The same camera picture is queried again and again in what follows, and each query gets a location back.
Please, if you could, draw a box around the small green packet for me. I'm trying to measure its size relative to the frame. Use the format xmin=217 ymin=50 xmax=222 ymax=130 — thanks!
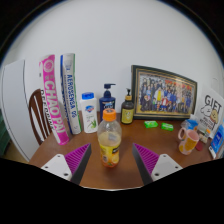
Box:
xmin=160 ymin=122 xmax=175 ymax=132
xmin=143 ymin=120 xmax=159 ymax=129

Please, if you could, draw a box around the pink and yellow mug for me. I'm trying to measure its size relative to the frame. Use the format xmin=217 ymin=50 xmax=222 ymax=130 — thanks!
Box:
xmin=177 ymin=126 xmax=200 ymax=156

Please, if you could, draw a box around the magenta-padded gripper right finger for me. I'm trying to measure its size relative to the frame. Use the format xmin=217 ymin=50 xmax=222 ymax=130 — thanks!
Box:
xmin=132 ymin=143 xmax=183 ymax=186

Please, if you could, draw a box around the white green-blue shuttlecock tube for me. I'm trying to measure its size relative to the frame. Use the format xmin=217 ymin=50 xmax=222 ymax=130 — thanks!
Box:
xmin=59 ymin=52 xmax=83 ymax=136

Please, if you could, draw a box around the white flat panel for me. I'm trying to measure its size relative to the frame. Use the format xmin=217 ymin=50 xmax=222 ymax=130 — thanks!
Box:
xmin=0 ymin=59 xmax=41 ymax=163

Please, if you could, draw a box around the flat round red coaster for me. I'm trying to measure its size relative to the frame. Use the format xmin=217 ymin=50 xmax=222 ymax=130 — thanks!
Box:
xmin=195 ymin=140 xmax=205 ymax=152

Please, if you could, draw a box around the pink shuttlecock tube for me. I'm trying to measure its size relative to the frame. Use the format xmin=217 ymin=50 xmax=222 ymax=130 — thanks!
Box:
xmin=38 ymin=54 xmax=70 ymax=146

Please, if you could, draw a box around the orange-capped juice bottle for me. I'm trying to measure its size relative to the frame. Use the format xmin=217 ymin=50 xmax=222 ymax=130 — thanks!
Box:
xmin=96 ymin=108 xmax=123 ymax=169

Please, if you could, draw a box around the dark blue pump bottle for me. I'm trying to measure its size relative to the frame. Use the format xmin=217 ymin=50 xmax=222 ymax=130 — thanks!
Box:
xmin=98 ymin=83 xmax=117 ymax=123

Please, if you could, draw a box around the brown wooden chair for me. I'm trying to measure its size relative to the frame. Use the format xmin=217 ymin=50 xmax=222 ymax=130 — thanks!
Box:
xmin=28 ymin=88 xmax=54 ymax=146

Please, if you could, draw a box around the framed group photo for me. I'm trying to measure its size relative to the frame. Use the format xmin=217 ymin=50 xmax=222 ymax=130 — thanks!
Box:
xmin=130 ymin=64 xmax=198 ymax=121

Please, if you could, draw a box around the blue detergent bottle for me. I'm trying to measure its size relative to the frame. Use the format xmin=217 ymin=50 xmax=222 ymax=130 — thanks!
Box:
xmin=208 ymin=123 xmax=224 ymax=160

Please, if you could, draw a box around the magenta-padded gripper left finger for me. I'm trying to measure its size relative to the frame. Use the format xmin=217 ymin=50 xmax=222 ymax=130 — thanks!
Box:
xmin=40 ymin=143 xmax=92 ymax=185

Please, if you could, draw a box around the small snack packet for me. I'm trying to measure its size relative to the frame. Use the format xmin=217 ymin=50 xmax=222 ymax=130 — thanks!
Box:
xmin=198 ymin=132 xmax=209 ymax=144

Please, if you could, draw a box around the brown pump bottle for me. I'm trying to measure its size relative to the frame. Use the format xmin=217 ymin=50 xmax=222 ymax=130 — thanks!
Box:
xmin=120 ymin=88 xmax=135 ymax=125

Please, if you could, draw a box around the white blue-capped bottle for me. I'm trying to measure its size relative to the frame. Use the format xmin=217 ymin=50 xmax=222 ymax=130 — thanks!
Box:
xmin=79 ymin=92 xmax=99 ymax=134

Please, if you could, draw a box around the white paper gift bag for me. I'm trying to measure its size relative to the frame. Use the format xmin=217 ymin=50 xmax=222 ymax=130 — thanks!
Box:
xmin=194 ymin=87 xmax=224 ymax=138

